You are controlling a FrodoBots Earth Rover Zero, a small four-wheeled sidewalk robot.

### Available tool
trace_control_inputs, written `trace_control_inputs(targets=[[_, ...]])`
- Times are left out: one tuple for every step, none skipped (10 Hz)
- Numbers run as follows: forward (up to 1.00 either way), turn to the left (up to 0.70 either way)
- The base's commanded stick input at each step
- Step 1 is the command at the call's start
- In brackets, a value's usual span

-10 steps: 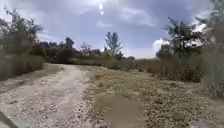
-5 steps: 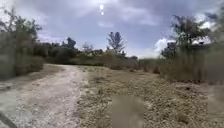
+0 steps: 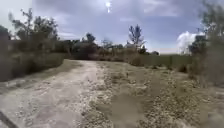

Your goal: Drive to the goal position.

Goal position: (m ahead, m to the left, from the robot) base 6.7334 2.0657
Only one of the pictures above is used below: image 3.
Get tall bare tree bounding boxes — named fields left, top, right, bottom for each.
left=127, top=23, right=147, bottom=54

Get green grass field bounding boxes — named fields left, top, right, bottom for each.
left=139, top=53, right=194, bottom=69

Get dry grass verge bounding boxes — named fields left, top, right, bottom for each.
left=79, top=60, right=224, bottom=128

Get pale gravel dirt path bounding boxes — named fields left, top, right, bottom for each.
left=0, top=59, right=224, bottom=128

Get row of trees and bushes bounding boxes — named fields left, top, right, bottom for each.
left=0, top=8, right=128, bottom=81

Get tall dry bushes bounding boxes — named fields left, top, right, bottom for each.
left=187, top=0, right=224, bottom=88

